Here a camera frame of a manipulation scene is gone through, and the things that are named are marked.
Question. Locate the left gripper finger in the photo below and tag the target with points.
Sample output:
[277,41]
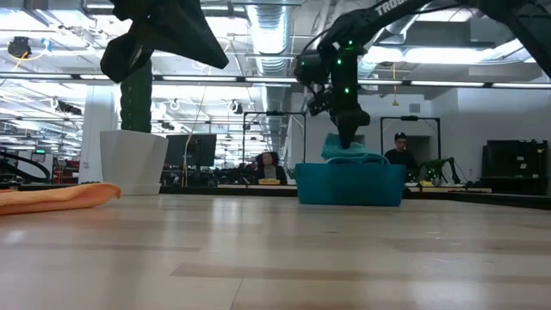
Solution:
[181,30]

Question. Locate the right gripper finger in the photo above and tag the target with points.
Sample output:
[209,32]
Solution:
[348,133]

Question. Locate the light blue microfiber towel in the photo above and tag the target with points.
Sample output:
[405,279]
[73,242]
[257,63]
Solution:
[344,153]

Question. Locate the orange microfiber towel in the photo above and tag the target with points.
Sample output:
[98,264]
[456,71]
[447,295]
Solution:
[51,198]

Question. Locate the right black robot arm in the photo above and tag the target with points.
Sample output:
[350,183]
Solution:
[387,10]

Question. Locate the green cactus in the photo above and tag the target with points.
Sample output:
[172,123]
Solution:
[137,103]

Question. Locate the ceiling light bar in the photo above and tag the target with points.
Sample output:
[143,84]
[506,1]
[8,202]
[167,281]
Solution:
[198,78]
[43,76]
[447,83]

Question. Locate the blue-green storage bin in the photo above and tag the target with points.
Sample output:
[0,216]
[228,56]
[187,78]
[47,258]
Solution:
[348,185]

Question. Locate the person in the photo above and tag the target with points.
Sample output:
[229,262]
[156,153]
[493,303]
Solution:
[269,168]
[400,157]

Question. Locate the white pillar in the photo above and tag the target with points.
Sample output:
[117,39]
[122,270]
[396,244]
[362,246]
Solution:
[97,142]

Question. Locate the green and black robot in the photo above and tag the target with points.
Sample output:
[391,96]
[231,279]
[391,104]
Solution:
[435,165]

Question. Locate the black ceiling device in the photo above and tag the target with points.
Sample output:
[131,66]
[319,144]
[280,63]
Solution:
[19,47]

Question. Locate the white hexagonal plant pot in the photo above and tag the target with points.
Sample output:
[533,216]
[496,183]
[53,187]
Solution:
[133,163]

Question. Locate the black monitor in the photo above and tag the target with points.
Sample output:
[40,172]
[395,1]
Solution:
[191,150]

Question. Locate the black cabinet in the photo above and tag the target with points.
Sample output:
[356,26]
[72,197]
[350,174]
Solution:
[512,168]

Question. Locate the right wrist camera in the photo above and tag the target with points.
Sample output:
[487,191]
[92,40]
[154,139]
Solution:
[310,69]

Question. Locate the black metal rig frame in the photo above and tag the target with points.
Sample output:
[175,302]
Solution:
[409,118]

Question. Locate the silver ventilation duct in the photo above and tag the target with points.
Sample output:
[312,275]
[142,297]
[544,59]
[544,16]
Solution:
[271,26]

